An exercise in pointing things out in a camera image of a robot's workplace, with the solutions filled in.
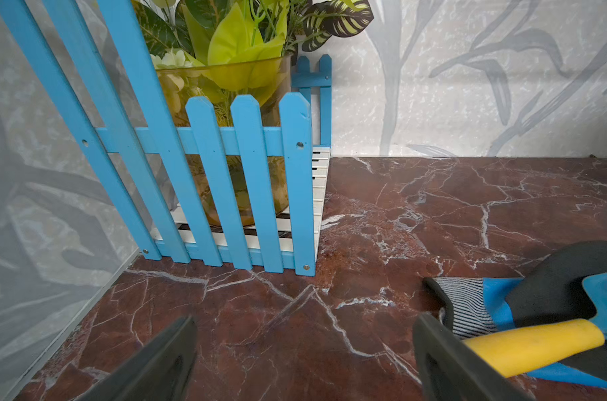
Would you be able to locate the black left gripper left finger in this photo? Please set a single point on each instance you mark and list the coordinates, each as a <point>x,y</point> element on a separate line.
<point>161,370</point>

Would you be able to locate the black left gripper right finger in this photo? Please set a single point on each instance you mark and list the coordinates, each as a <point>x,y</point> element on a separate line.
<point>449,370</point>

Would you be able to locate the blue white picket fence planter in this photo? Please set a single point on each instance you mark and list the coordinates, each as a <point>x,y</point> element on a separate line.
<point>245,195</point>

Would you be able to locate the artificial plant in amber vase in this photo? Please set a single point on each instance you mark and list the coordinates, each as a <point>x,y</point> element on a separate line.
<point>222,49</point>

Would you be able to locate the blue rake yellow handle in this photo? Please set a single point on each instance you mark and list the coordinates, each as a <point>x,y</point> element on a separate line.
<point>525,349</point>

